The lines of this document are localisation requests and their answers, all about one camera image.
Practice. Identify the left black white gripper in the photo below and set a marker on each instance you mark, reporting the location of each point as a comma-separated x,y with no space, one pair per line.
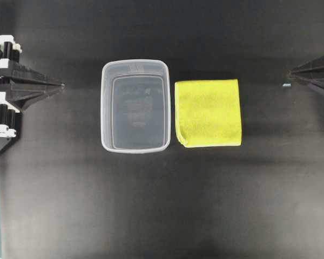
17,98

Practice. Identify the clear plastic container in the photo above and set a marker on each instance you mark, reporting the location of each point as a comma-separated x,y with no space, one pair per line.
135,106

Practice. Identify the yellow folded towel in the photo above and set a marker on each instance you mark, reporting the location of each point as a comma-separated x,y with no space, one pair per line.
207,113

